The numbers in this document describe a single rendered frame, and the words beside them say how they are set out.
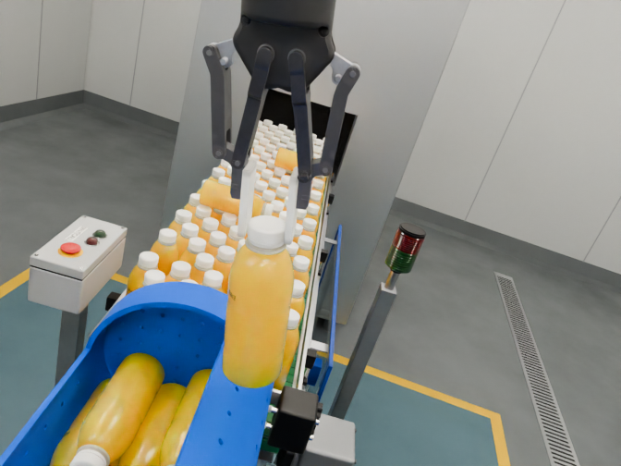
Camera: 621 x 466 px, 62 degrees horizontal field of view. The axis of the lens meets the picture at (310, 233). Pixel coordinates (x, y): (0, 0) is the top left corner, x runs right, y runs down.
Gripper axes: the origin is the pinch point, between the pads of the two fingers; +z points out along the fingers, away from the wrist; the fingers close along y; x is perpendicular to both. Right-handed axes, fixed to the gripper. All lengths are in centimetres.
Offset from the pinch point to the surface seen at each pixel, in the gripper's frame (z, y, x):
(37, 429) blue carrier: 34.6, -26.0, -3.0
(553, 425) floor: 181, 137, 165
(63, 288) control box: 38, -41, 30
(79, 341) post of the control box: 58, -44, 37
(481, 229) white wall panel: 186, 143, 407
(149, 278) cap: 37, -27, 36
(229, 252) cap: 40, -16, 55
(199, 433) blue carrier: 24.4, -4.1, -7.4
